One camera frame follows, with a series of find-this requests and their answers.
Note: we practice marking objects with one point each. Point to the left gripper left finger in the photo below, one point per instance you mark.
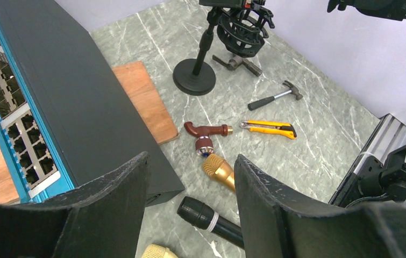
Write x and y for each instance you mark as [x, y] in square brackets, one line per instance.
[101, 218]

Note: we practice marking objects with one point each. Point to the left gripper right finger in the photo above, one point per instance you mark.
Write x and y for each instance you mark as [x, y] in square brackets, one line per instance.
[278, 221]

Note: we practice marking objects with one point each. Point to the light gold microphone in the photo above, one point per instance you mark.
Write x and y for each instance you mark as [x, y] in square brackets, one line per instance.
[157, 251]

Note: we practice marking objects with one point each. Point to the black microphone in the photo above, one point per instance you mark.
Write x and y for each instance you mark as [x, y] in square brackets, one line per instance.
[202, 216]

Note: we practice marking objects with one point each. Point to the dark gold microphone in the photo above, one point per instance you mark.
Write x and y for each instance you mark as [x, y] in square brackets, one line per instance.
[219, 170]

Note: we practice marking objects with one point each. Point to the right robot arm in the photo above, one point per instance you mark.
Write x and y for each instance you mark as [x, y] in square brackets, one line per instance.
[370, 179]

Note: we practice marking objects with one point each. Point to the yellow utility knife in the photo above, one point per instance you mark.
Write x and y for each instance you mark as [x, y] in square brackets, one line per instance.
[270, 127]

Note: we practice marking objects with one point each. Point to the red brown tap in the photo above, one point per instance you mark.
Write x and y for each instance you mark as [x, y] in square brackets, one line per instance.
[203, 143]

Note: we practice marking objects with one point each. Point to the wooden board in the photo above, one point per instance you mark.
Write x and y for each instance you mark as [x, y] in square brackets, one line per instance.
[142, 92]

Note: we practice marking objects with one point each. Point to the dark metal tap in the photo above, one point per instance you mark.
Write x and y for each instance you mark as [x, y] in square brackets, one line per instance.
[237, 61]

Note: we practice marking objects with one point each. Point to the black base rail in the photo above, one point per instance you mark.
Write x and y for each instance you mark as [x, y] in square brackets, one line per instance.
[389, 135]

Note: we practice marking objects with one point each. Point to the blue network switch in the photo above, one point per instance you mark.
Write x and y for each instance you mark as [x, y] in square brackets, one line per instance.
[65, 118]

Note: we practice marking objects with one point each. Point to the black handled hammer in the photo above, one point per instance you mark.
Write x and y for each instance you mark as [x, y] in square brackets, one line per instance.
[293, 90]

